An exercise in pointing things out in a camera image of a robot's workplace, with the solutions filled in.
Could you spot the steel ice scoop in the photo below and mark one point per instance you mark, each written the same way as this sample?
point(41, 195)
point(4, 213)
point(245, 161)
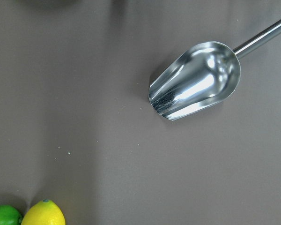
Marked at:
point(205, 75)

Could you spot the green lime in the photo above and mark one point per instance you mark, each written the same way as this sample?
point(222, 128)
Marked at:
point(10, 215)

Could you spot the upper whole yellow lemon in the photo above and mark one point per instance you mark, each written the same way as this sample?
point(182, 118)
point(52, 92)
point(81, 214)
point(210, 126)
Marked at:
point(45, 212)

